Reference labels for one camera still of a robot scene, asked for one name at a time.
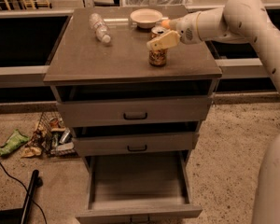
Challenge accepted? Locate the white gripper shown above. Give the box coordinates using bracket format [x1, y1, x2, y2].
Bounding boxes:
[147, 12, 202, 51]

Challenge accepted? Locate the orange patterned drink can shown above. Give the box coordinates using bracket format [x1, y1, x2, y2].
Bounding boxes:
[148, 26, 167, 66]

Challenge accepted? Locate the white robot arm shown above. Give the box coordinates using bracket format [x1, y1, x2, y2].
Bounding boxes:
[147, 0, 280, 224]

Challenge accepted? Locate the top grey drawer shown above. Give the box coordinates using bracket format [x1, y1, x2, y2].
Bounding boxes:
[57, 79, 212, 127]

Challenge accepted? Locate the grey drawer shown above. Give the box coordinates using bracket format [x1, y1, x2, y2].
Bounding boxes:
[73, 121, 199, 156]
[57, 79, 212, 127]
[77, 151, 202, 224]

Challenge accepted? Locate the grey drawer cabinet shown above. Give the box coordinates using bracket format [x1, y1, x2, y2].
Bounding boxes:
[43, 5, 223, 224]

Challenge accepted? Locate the middle grey drawer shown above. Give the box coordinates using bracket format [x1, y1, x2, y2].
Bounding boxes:
[73, 121, 199, 156]

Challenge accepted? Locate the bottom grey drawer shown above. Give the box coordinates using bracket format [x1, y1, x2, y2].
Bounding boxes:
[77, 151, 202, 224]

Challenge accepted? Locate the orange fruit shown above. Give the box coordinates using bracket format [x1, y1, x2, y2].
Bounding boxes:
[161, 20, 170, 29]

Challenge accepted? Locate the white bowl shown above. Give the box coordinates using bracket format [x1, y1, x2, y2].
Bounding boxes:
[130, 8, 162, 29]

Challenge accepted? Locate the clear plastic water bottle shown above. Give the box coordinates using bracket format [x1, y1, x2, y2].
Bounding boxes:
[89, 13, 111, 44]

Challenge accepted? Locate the yellow crumpled snack bag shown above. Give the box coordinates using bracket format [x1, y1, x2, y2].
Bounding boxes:
[21, 147, 42, 158]

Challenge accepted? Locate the green snack bag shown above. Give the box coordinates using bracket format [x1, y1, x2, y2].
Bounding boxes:
[0, 129, 29, 157]

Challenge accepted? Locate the wire basket with snacks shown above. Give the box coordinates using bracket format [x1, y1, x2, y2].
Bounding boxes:
[35, 111, 77, 157]

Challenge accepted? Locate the black cable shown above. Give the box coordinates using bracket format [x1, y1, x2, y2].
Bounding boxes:
[0, 145, 49, 224]

